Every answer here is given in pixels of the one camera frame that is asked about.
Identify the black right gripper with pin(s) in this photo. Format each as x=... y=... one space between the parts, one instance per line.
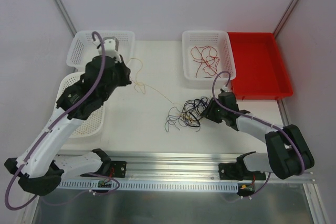
x=210 y=109

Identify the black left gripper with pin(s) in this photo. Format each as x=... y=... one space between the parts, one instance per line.
x=122 y=70

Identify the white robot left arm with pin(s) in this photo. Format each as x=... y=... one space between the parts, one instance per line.
x=38 y=170

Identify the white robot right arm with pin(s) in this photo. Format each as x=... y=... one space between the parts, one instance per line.
x=287 y=151

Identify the white rectangular basket back left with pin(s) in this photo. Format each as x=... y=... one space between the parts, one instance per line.
x=83 y=48

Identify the white rectangular basket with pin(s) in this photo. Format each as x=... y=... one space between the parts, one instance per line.
x=206 y=53
x=83 y=48

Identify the white oval basket left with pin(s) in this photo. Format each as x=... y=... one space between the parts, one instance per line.
x=93 y=125

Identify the white rectangular basket centre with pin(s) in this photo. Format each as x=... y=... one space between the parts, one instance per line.
x=206 y=53

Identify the red plastic tray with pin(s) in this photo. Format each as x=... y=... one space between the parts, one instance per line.
x=260 y=70

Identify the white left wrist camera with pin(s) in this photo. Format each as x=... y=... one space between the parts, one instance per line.
x=111 y=45

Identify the aluminium mounting rail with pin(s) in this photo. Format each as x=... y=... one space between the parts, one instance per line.
x=172 y=166

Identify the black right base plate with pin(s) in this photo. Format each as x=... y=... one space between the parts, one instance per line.
x=232 y=171

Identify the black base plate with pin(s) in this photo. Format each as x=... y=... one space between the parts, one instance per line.
x=114 y=169
x=232 y=171

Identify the white slotted cable duct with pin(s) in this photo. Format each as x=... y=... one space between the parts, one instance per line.
x=143 y=185

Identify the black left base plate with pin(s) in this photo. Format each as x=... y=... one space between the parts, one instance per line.
x=114 y=169

